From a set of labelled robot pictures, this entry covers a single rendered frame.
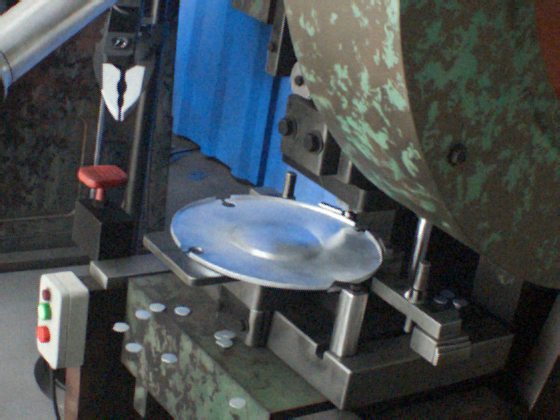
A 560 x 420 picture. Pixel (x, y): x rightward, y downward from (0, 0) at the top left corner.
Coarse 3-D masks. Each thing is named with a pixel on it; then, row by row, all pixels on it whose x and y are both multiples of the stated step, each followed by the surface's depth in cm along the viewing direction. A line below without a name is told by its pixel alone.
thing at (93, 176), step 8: (88, 168) 182; (96, 168) 182; (104, 168) 183; (112, 168) 183; (80, 176) 180; (88, 176) 179; (96, 176) 179; (104, 176) 179; (112, 176) 180; (120, 176) 180; (88, 184) 178; (96, 184) 178; (104, 184) 179; (112, 184) 179; (120, 184) 180; (104, 192) 182; (104, 200) 182
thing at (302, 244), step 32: (192, 224) 162; (224, 224) 164; (256, 224) 164; (288, 224) 166; (320, 224) 169; (352, 224) 171; (192, 256) 152; (224, 256) 154; (256, 256) 156; (288, 256) 156; (320, 256) 159; (352, 256) 161; (288, 288) 148; (320, 288) 150
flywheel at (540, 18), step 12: (540, 0) 114; (552, 0) 115; (540, 12) 115; (552, 12) 116; (540, 24) 116; (552, 24) 117; (540, 36) 116; (552, 36) 117; (540, 48) 117; (552, 48) 118; (552, 60) 119; (552, 72) 120; (552, 84) 120
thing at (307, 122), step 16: (304, 80) 158; (304, 96) 158; (288, 112) 159; (304, 112) 156; (288, 128) 157; (304, 128) 156; (320, 128) 153; (288, 144) 159; (304, 144) 154; (320, 144) 153; (336, 144) 154; (304, 160) 157; (320, 160) 154; (336, 160) 155; (336, 176) 156; (352, 176) 154
